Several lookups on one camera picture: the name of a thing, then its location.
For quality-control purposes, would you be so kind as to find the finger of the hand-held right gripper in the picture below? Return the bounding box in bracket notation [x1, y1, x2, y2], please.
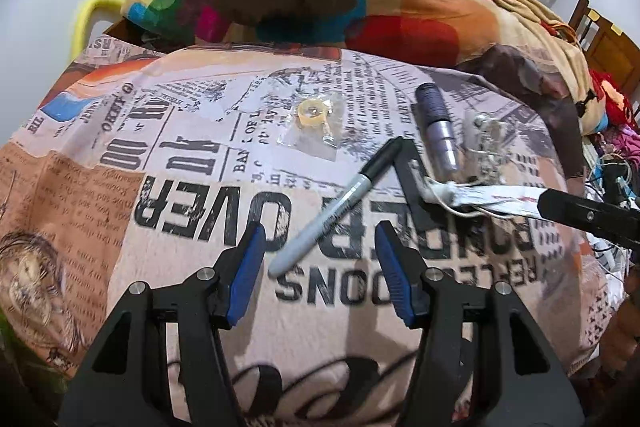
[537, 188, 640, 253]

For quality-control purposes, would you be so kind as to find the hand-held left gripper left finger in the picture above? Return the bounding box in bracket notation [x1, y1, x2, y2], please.
[59, 223, 268, 427]

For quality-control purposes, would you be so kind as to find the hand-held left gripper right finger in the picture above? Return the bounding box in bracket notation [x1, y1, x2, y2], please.
[374, 223, 586, 427]

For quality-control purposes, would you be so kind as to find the grey black marker pen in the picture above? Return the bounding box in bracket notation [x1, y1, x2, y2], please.
[268, 139, 403, 277]

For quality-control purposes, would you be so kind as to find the red plush toy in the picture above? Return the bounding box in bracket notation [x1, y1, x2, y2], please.
[587, 69, 640, 132]

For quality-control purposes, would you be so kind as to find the dark brown cloth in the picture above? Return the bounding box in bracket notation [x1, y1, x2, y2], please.
[480, 44, 586, 178]

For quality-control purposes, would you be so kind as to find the purple silver tube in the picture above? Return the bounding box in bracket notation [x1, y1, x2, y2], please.
[416, 83, 462, 172]

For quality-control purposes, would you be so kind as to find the wooden chair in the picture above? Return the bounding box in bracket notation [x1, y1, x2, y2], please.
[567, 0, 640, 108]

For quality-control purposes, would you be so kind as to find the newspaper print blanket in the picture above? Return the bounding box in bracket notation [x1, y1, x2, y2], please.
[0, 34, 621, 427]

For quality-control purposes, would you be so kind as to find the clear bag with yellow roll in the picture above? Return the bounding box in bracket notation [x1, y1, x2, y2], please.
[276, 92, 346, 162]

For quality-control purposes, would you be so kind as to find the beige cloth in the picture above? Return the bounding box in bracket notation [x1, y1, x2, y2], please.
[450, 0, 596, 132]

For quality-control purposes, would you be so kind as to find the yellow pipe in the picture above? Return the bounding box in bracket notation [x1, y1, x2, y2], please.
[70, 0, 126, 62]

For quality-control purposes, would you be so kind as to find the tangle of cables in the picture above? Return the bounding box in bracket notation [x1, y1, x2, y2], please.
[582, 142, 640, 208]

